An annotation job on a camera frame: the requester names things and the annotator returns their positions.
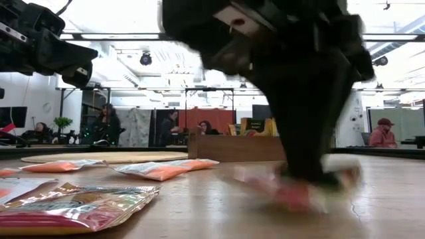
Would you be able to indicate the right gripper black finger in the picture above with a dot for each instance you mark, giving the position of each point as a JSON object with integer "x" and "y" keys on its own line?
{"x": 290, "y": 126}
{"x": 325, "y": 126}

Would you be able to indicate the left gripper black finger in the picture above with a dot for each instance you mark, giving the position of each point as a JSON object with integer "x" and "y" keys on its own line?
{"x": 74, "y": 54}

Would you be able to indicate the wooden tea box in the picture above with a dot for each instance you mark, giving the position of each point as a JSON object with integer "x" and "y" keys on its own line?
{"x": 232, "y": 149}

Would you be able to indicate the white orange tea bag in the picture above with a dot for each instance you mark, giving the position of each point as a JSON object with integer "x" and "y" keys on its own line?
{"x": 6, "y": 172}
{"x": 156, "y": 172}
{"x": 20, "y": 189}
{"x": 202, "y": 163}
{"x": 59, "y": 166}

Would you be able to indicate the black beam with light strips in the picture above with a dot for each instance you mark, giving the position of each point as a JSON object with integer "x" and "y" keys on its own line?
{"x": 76, "y": 36}

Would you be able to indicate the black desk monitor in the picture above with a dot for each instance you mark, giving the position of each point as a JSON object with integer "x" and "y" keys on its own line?
{"x": 262, "y": 111}

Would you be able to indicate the white pillar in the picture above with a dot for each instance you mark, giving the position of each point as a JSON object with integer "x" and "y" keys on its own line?
{"x": 356, "y": 116}

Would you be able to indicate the person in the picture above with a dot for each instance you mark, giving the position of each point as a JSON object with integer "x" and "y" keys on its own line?
{"x": 382, "y": 136}
{"x": 207, "y": 127}
{"x": 108, "y": 126}
{"x": 169, "y": 129}
{"x": 41, "y": 129}

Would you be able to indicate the green background plant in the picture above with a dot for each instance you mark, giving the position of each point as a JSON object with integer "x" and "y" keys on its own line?
{"x": 63, "y": 122}

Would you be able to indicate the black ceiling spot lamp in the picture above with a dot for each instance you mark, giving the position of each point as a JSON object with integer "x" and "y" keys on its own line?
{"x": 146, "y": 59}
{"x": 381, "y": 60}

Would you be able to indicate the orange partition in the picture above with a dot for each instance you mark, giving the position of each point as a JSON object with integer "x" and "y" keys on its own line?
{"x": 216, "y": 116}

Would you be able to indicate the grey green panel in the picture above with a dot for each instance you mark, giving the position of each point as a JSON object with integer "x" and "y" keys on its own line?
{"x": 408, "y": 116}

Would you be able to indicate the grey patterned curtain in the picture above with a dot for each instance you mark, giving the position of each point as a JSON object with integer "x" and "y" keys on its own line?
{"x": 136, "y": 127}

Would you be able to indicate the round woven placemat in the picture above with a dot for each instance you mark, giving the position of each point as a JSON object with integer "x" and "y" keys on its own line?
{"x": 99, "y": 157}

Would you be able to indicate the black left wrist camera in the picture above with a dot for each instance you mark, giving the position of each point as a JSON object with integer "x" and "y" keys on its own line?
{"x": 40, "y": 18}

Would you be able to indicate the black wall monitor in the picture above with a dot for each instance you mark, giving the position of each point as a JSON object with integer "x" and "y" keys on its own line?
{"x": 15, "y": 116}

